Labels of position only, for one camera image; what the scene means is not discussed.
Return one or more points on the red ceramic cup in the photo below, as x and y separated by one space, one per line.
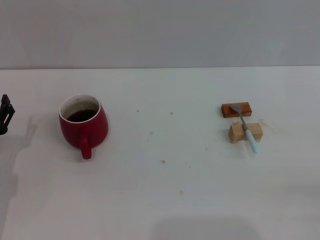
85 132

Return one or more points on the orange-brown wooden block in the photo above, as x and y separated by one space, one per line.
246 111

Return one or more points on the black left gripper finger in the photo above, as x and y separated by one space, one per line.
6 112

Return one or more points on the light wooden arch block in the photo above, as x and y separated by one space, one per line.
236 132

